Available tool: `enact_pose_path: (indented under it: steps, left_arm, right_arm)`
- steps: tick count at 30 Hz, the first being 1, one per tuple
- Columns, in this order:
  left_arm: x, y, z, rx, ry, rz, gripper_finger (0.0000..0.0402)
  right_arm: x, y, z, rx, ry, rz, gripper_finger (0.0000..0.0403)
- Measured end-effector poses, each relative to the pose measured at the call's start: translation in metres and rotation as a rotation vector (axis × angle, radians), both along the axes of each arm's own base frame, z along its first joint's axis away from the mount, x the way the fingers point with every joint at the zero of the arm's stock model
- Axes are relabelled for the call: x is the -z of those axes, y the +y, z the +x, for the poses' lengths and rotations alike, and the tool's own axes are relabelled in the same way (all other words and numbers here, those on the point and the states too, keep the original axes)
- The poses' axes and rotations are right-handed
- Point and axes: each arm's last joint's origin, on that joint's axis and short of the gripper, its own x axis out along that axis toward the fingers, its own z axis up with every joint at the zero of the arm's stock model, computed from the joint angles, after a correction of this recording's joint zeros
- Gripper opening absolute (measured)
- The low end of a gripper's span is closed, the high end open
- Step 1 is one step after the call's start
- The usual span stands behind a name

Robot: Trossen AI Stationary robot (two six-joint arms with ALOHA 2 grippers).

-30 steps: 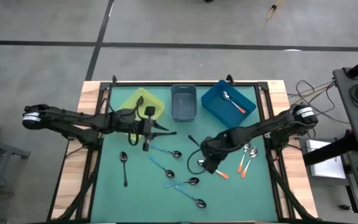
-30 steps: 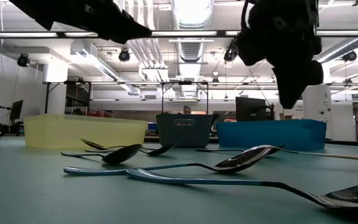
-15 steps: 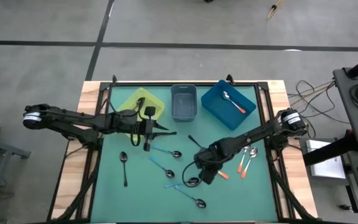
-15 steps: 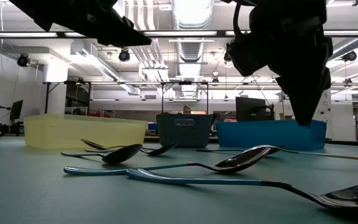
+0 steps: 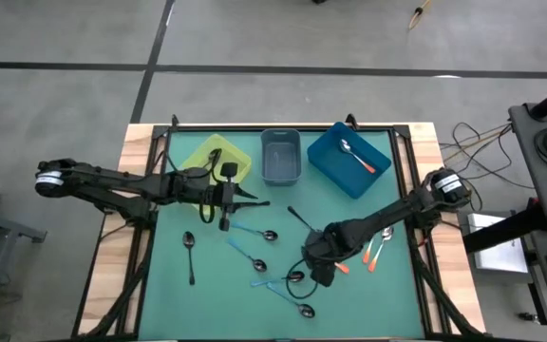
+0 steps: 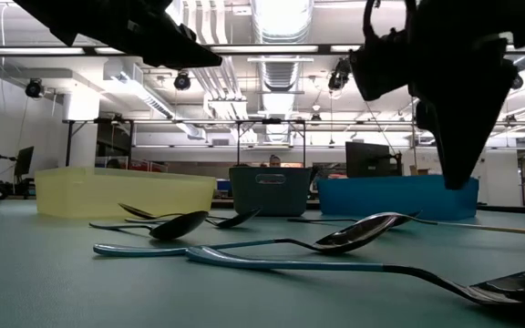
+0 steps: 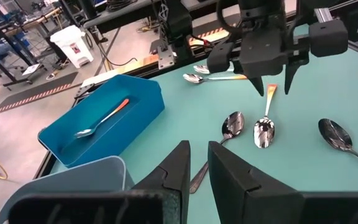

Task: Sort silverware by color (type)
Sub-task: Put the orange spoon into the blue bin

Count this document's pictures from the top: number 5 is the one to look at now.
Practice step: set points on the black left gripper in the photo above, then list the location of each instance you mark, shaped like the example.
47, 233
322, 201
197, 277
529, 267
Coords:
223, 199

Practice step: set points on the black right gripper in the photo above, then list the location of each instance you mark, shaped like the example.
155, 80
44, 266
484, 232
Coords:
323, 247

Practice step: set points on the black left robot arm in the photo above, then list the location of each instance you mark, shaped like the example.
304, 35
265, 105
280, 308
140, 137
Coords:
112, 178

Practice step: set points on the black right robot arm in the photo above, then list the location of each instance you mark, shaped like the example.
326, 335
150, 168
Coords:
397, 214

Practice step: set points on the grey plastic bin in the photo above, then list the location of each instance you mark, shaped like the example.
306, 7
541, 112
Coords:
280, 159

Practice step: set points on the yellow translucent plastic bin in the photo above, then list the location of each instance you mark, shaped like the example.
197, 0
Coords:
195, 159

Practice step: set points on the blue plastic bin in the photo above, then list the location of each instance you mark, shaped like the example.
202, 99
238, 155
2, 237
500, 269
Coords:
340, 176

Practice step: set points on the teal table mat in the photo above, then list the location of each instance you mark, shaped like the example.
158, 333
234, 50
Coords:
235, 309

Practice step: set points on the white box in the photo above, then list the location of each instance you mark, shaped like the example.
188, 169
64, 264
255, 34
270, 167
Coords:
496, 259

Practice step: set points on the black diagonal bar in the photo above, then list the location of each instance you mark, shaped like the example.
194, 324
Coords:
501, 230

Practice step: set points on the grey equipment cart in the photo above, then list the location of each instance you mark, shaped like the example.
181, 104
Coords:
522, 142

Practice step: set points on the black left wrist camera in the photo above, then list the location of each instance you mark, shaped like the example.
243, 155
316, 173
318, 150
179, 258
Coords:
229, 169

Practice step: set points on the black aluminium table frame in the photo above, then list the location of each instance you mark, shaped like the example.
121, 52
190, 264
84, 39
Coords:
160, 130

